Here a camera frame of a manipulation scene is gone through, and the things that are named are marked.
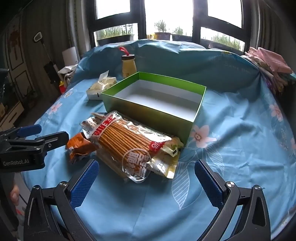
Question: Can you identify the orange snack packet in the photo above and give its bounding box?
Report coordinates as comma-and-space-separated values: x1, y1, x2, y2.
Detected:
66, 133, 96, 163

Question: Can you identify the biscuit stick snack bag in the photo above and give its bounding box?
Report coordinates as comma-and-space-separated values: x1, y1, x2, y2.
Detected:
81, 111, 172, 183

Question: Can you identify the pale green snack packet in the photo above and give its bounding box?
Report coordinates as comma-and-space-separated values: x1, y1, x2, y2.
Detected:
161, 137, 184, 157

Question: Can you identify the yellow snack bag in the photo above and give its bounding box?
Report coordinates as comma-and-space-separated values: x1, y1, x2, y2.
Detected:
147, 151, 180, 179

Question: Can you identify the person's left hand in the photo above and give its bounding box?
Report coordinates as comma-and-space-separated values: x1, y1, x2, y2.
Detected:
10, 184, 20, 206

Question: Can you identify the red box on floor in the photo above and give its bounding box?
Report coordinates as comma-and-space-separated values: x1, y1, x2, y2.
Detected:
59, 81, 66, 94

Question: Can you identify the phone selfie stick stand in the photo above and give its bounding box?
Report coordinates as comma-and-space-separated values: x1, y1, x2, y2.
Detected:
33, 31, 61, 84

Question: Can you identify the white paper roll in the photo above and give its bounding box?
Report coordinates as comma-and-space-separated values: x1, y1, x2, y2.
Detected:
62, 47, 79, 66

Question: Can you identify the tissue pack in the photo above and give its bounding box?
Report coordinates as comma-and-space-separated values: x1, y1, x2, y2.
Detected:
86, 71, 117, 100

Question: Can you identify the yellow bear bottle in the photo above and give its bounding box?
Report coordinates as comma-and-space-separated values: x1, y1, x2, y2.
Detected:
119, 47, 137, 78

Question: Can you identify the green cardboard box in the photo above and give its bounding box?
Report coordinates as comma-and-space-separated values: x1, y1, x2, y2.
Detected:
102, 72, 206, 144

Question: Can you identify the pink folded cloth pile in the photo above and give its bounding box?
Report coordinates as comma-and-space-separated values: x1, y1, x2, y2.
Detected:
243, 47, 295, 94

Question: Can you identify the potted plant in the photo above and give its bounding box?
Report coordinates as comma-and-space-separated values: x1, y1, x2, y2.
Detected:
154, 20, 171, 41

